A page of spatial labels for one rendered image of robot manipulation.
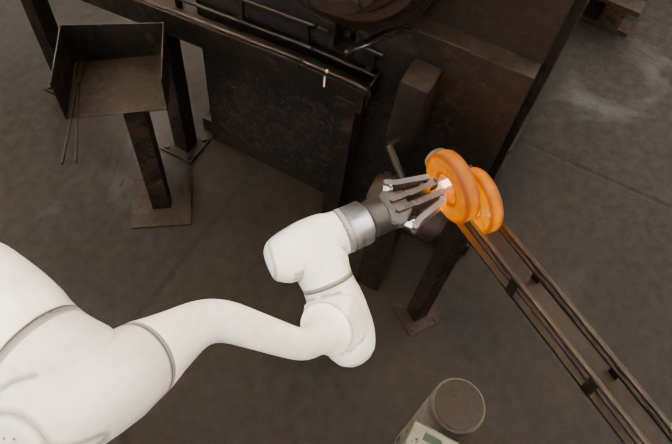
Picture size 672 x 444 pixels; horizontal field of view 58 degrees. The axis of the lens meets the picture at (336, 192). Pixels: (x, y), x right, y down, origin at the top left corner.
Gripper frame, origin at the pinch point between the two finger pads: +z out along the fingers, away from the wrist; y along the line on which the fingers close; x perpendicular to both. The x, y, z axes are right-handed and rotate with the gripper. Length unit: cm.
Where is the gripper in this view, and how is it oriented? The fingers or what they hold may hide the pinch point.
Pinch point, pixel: (453, 182)
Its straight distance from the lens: 127.8
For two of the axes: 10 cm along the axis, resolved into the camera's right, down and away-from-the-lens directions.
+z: 8.9, -3.7, 2.7
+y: 4.6, 7.6, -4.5
